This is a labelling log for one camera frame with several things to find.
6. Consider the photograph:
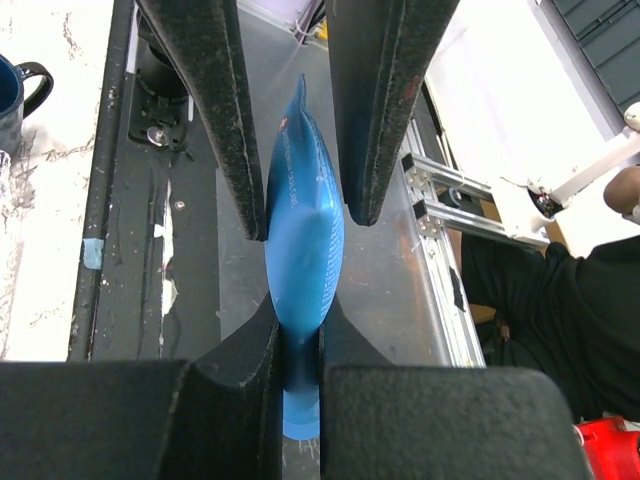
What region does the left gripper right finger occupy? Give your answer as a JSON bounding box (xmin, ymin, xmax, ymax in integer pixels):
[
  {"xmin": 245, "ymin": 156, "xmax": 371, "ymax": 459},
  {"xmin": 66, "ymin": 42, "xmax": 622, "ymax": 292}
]
[{"xmin": 320, "ymin": 302, "xmax": 591, "ymax": 479}]

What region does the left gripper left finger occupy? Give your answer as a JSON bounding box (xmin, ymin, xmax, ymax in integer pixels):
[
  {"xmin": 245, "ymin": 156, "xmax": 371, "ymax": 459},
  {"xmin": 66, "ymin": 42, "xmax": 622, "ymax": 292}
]
[{"xmin": 1, "ymin": 300, "xmax": 283, "ymax": 479}]

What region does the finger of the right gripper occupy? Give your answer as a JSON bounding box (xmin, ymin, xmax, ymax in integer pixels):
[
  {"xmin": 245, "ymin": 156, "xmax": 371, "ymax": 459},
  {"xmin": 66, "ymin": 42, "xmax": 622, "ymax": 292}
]
[
  {"xmin": 326, "ymin": 0, "xmax": 459, "ymax": 226},
  {"xmin": 138, "ymin": 0, "xmax": 265, "ymax": 241}
]

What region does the blue toothpaste tube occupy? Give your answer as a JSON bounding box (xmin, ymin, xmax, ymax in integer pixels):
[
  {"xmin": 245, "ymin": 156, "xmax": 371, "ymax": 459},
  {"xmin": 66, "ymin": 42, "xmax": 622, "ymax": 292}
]
[{"xmin": 265, "ymin": 78, "xmax": 345, "ymax": 441}]

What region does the dark blue mug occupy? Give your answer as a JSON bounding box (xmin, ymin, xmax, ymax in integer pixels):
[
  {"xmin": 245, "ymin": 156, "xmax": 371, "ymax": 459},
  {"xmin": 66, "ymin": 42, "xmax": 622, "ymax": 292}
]
[{"xmin": 1, "ymin": 56, "xmax": 54, "ymax": 158}]

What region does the person in black shirt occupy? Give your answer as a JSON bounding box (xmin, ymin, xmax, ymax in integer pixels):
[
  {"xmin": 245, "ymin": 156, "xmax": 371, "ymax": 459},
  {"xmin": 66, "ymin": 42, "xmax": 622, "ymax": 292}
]
[{"xmin": 449, "ymin": 230, "xmax": 639, "ymax": 422}]

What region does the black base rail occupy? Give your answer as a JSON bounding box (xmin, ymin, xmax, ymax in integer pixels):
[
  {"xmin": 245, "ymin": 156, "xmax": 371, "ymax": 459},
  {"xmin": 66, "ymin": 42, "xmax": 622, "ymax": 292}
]
[{"xmin": 68, "ymin": 1, "xmax": 221, "ymax": 361}]

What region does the aluminium frame rail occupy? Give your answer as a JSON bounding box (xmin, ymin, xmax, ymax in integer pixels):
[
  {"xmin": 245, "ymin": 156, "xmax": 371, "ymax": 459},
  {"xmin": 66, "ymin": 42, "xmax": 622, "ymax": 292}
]
[{"xmin": 400, "ymin": 120, "xmax": 504, "ymax": 368}]

